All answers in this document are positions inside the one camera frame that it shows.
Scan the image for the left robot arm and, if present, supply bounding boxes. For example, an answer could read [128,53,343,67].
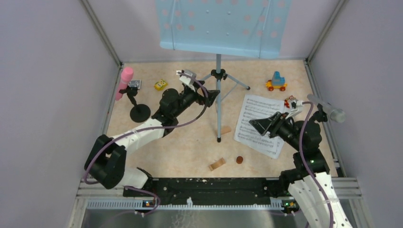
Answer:
[83,86,220,196]

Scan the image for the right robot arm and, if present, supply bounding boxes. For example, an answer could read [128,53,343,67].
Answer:
[249,111,352,228]

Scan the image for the brown wooden cylinder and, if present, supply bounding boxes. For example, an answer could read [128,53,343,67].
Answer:
[236,156,243,164]

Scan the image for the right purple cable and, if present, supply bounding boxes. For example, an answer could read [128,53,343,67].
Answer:
[283,100,335,228]

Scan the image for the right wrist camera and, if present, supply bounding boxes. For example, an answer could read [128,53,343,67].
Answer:
[281,99,303,119]

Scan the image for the wooden arch block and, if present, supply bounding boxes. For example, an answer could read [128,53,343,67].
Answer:
[208,158,226,171]

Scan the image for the wooden block near stand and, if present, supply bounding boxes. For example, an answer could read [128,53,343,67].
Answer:
[220,126,231,134]

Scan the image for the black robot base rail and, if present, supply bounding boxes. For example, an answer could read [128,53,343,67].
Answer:
[144,178,291,206]

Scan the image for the light blue music stand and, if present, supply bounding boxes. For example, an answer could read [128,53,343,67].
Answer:
[154,0,292,143]

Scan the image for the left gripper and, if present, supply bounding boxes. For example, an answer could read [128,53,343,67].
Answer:
[173,80,220,118]

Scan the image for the blue toy car blocks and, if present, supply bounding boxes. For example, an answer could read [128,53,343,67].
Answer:
[265,71,288,91]

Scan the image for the grey microphone on stand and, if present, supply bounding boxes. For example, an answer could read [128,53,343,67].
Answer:
[307,94,345,123]

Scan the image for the small grey picture card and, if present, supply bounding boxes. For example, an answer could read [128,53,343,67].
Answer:
[128,80,142,90]

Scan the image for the yellow owl toy block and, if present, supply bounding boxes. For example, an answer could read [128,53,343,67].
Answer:
[154,79,168,91]

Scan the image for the red owl toy block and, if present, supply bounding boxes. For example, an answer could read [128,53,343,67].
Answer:
[284,95,296,109]

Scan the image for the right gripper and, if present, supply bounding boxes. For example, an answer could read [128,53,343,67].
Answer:
[249,111,304,151]

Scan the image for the pink microphone on stand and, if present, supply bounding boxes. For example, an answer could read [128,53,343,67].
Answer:
[115,67,151,123]

